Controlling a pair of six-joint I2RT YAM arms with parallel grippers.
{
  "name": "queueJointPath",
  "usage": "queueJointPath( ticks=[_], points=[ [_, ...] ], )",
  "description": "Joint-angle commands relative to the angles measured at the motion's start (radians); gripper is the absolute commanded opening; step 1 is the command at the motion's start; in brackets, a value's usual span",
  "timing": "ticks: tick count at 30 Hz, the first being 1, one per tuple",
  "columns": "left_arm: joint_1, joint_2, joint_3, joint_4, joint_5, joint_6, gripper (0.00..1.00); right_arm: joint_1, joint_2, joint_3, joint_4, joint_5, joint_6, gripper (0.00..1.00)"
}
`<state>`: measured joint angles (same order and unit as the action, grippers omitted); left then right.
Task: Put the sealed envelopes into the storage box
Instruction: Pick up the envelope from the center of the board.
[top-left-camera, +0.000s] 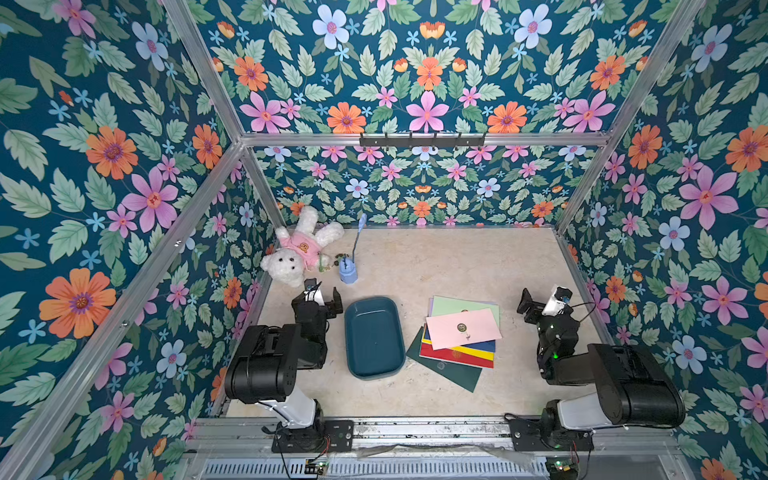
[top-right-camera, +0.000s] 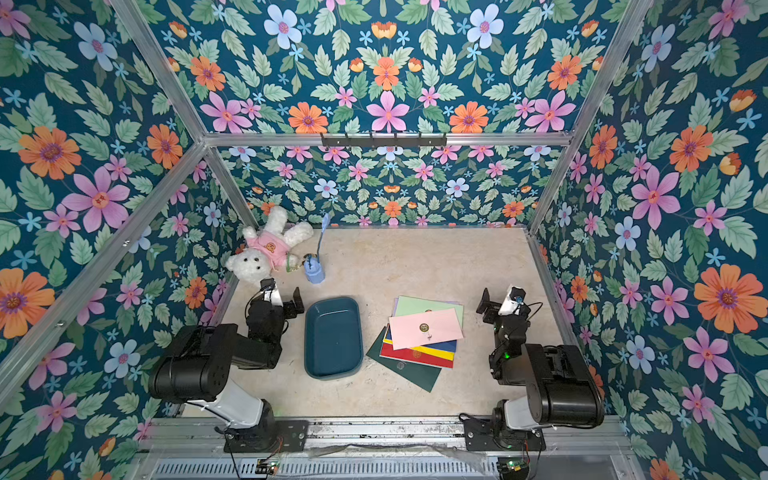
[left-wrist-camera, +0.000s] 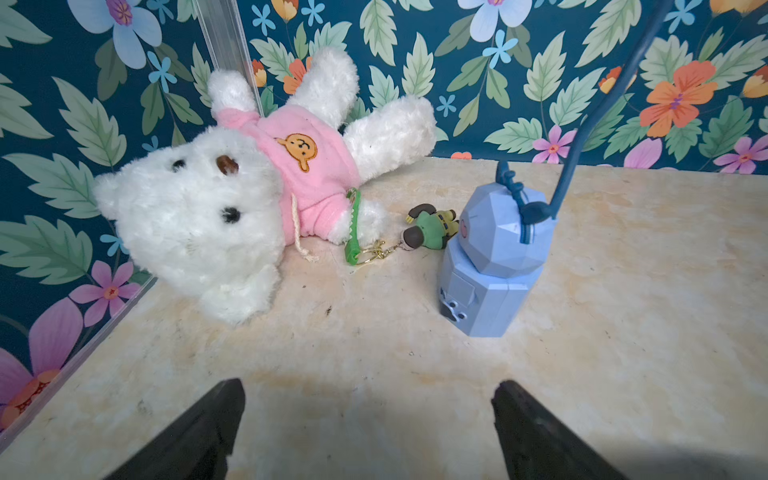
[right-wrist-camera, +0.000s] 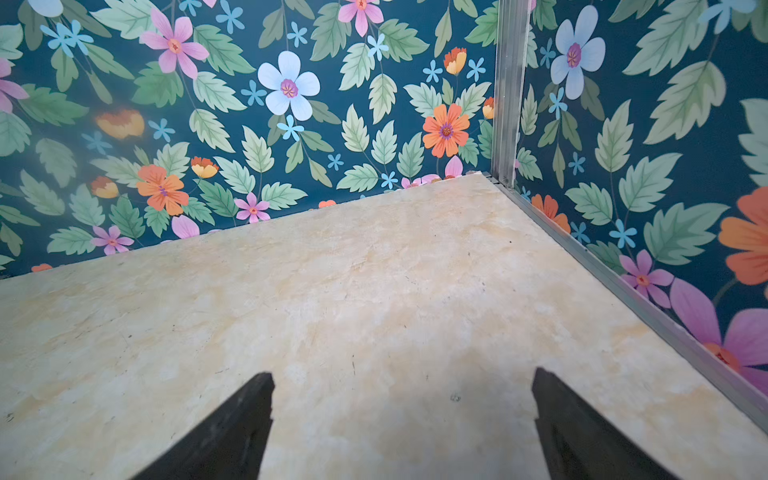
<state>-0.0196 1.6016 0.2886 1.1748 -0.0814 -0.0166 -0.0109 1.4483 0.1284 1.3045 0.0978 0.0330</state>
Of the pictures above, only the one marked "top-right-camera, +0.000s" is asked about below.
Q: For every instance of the dark blue envelope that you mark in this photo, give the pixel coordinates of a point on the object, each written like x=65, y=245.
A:
x=447, y=347

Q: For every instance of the left green circuit board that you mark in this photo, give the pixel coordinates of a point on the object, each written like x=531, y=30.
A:
x=266, y=467

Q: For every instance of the metal hook rail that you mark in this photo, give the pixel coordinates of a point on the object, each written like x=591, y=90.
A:
x=374, y=141

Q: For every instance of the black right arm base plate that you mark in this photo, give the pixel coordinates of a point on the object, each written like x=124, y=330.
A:
x=480, y=433

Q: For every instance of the aluminium front rail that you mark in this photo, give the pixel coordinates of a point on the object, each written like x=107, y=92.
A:
x=381, y=448

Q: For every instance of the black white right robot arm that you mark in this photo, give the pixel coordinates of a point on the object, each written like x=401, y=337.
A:
x=559, y=389

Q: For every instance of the white teddy bear pink shirt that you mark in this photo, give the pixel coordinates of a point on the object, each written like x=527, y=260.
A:
x=270, y=249

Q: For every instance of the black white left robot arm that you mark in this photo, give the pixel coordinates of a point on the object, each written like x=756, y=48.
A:
x=195, y=368

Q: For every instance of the dark green envelope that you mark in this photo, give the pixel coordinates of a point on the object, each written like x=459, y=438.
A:
x=422, y=376

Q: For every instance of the yellow envelope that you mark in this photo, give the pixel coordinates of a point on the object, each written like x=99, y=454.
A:
x=420, y=351

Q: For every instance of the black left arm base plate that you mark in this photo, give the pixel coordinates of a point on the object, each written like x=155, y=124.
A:
x=269, y=436

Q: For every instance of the dark teal storage box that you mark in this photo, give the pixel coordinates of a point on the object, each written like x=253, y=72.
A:
x=333, y=346

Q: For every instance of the right green circuit board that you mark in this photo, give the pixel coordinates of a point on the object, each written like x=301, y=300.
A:
x=513, y=468

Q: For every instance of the green circuit board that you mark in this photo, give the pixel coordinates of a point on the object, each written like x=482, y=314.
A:
x=513, y=468
x=266, y=467

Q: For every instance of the light green envelope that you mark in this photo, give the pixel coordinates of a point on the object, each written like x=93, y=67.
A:
x=410, y=305

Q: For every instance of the pink envelope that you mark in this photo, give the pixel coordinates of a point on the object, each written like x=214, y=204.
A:
x=425, y=328

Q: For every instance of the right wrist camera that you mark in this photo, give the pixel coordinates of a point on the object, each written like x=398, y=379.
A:
x=513, y=302

